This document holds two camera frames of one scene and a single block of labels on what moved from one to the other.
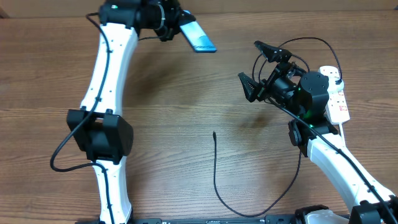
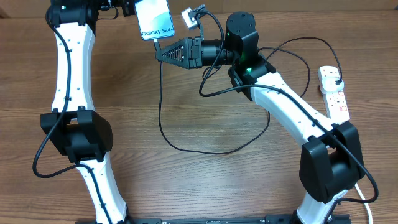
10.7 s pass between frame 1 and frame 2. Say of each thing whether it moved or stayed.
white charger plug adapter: stayed
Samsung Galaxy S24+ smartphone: moved
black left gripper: moved
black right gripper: moved
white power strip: stayed
